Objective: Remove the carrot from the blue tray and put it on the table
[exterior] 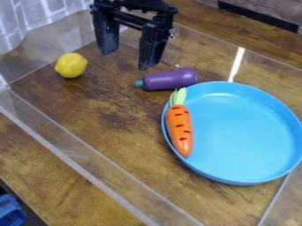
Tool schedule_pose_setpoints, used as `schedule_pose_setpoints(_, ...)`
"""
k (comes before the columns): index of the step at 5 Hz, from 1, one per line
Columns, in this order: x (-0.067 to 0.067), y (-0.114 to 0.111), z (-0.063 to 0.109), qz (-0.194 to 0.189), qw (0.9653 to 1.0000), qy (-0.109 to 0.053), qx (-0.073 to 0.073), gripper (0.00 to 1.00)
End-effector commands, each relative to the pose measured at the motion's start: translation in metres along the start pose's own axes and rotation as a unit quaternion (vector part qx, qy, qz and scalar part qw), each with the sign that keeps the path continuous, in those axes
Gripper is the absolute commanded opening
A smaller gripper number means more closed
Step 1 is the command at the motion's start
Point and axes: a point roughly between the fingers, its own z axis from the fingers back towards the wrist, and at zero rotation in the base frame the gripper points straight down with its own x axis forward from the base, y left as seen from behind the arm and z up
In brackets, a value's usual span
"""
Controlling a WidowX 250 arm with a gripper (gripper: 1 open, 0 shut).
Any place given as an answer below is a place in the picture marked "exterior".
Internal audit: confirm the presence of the purple toy eggplant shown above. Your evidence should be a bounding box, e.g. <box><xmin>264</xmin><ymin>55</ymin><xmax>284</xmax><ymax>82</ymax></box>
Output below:
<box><xmin>135</xmin><ymin>67</ymin><xmax>198</xmax><ymax>91</ymax></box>

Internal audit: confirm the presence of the blue plastic crate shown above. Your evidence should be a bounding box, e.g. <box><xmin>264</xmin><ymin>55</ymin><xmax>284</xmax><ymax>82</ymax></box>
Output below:
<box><xmin>0</xmin><ymin>194</ymin><xmax>27</xmax><ymax>226</ymax></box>

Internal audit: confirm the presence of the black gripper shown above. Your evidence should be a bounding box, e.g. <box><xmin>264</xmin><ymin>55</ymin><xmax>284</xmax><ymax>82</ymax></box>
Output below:
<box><xmin>91</xmin><ymin>0</ymin><xmax>178</xmax><ymax>71</ymax></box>

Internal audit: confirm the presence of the clear acrylic enclosure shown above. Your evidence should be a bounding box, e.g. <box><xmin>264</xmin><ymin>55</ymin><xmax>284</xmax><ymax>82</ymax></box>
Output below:
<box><xmin>0</xmin><ymin>5</ymin><xmax>302</xmax><ymax>226</ymax></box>

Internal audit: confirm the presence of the yellow toy lemon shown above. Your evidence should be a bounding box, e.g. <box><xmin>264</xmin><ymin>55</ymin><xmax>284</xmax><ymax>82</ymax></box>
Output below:
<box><xmin>55</xmin><ymin>53</ymin><xmax>87</xmax><ymax>79</ymax></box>

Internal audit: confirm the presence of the blue round tray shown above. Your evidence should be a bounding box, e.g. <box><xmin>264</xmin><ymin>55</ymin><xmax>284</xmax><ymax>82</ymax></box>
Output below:
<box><xmin>160</xmin><ymin>80</ymin><xmax>302</xmax><ymax>186</ymax></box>

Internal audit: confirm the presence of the orange toy carrot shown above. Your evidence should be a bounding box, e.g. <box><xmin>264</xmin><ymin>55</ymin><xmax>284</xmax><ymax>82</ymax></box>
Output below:
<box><xmin>166</xmin><ymin>87</ymin><xmax>194</xmax><ymax>158</ymax></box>

